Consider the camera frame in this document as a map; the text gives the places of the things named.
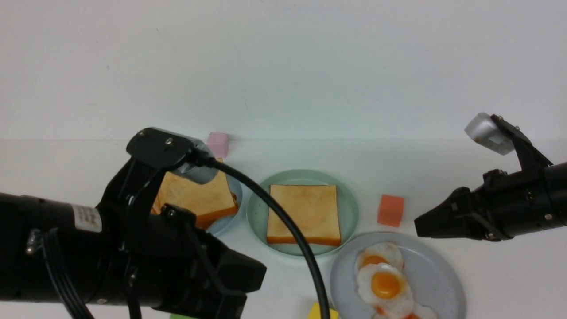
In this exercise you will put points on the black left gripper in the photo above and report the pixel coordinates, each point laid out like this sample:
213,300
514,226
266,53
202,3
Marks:
164,261

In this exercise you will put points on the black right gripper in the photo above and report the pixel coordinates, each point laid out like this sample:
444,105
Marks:
504,207

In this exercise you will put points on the fried egg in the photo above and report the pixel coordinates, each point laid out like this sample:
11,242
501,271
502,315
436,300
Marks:
382,252
386,290
422,312

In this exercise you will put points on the toast slice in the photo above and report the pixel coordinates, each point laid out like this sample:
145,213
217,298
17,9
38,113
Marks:
314,210
209,202

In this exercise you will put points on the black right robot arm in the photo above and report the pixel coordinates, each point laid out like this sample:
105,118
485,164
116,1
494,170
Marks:
503,207

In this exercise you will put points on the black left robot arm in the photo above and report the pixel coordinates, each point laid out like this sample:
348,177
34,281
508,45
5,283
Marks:
50,252

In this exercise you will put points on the green foam cube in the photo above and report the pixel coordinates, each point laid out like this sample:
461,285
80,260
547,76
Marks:
176,316

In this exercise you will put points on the orange foam cube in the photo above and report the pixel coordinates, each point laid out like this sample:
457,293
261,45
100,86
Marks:
390,211

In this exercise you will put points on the grey egg plate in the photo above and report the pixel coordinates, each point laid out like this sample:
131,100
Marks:
432,279

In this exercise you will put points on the fried egg front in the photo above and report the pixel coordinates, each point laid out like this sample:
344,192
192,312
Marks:
422,312

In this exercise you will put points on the pink foam cube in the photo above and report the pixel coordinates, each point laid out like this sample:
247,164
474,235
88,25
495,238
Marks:
218,143

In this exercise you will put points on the yellow foam cube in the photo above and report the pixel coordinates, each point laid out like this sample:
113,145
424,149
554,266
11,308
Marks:
315,312

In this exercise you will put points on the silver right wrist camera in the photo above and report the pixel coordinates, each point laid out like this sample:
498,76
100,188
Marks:
483,131

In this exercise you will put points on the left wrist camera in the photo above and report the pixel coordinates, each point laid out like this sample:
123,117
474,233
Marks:
181,155

